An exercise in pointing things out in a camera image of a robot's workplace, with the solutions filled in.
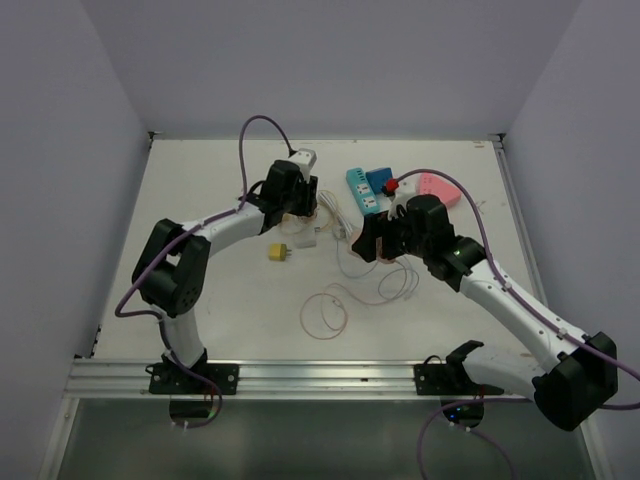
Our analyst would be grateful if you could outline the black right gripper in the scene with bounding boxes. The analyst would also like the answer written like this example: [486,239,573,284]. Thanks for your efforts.
[353,204,431,262]

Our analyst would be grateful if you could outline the white power strip cable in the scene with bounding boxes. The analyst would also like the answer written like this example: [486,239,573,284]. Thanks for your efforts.
[318,192,354,240]

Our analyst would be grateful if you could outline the yellow plug adapter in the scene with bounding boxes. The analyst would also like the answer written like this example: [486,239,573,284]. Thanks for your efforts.
[268,243,291,262]

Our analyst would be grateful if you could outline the dark blue plug adapter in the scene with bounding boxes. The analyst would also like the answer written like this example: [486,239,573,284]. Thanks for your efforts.
[365,167,393,195]

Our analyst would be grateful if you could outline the teal power strip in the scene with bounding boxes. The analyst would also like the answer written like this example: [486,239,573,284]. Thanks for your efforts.
[345,168,380,216]

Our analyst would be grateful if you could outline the pink triangular socket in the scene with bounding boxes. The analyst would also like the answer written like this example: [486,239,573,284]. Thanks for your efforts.
[415,173,461,208]

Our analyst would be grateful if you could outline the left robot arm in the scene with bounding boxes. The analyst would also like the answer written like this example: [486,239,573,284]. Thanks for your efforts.
[132,149,318,393]

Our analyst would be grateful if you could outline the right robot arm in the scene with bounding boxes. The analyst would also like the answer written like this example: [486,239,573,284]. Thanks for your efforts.
[351,195,618,431]

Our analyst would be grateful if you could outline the light blue thin cable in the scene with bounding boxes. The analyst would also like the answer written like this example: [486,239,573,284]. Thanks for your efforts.
[335,238,381,280]

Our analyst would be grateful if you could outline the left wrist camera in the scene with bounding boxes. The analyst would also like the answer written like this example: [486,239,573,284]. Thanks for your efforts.
[289,148,317,179]

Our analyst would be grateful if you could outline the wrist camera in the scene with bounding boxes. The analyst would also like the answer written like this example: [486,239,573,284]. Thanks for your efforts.
[382,178,416,221]
[289,148,317,179]

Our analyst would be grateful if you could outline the yellow thin cable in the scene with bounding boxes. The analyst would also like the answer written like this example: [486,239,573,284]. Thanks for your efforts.
[279,192,341,239]

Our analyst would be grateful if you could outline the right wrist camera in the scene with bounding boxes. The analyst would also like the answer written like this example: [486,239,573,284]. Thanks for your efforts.
[382,178,416,221]

